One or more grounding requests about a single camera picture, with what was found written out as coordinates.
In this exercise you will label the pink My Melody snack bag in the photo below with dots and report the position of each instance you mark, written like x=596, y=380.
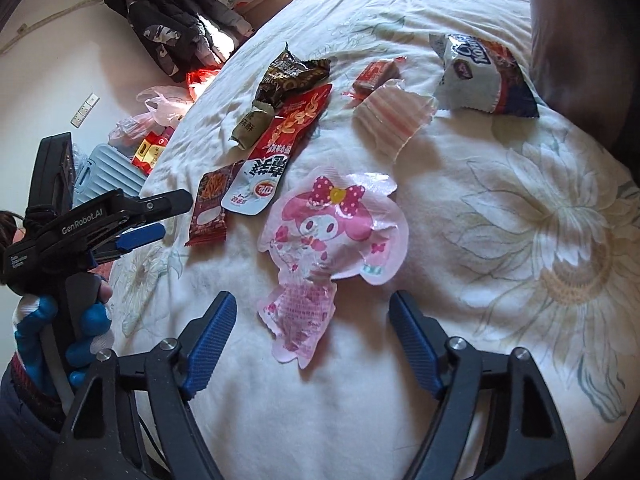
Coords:
x=329, y=227

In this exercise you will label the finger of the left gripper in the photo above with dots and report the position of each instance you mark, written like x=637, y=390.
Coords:
x=139, y=237
x=160, y=204

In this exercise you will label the brown pillow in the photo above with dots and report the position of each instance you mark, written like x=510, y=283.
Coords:
x=585, y=65

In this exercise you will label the light blue ribbed suitcase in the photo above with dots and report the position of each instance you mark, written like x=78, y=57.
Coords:
x=105, y=169

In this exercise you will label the white blue chip bag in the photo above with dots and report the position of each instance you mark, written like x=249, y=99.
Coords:
x=481, y=75

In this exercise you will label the dark brown foil snack bag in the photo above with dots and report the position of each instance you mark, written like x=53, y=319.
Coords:
x=286, y=75

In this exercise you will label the red white snack pouch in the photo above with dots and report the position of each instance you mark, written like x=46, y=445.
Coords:
x=257, y=181

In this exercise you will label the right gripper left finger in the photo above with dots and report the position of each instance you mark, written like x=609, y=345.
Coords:
x=102, y=438

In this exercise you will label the pink striped snack packet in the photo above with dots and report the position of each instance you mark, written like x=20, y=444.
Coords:
x=392, y=116

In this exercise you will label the black clothes pile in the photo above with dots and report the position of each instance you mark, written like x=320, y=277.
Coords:
x=182, y=36

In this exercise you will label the small red candy packet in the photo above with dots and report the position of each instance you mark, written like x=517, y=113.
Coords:
x=374, y=76

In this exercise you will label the pink plastic bag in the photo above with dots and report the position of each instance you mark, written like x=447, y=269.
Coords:
x=165, y=106

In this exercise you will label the white floral bed sheet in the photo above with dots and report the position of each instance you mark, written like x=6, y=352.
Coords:
x=522, y=232

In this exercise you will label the white wall socket strip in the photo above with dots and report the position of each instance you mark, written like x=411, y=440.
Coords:
x=84, y=110

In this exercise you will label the red yellow box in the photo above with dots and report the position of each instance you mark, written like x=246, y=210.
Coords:
x=150, y=149

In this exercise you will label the blue gloved left hand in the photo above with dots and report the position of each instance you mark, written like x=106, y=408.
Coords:
x=90, y=332

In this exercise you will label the olive green pastry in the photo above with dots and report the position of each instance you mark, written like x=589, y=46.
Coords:
x=252, y=125

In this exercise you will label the dark red noodle snack packet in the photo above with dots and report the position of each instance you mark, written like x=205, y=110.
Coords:
x=209, y=219

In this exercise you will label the red plastic bag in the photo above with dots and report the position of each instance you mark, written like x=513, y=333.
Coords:
x=198, y=81

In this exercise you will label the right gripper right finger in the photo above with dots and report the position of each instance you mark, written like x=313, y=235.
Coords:
x=524, y=437

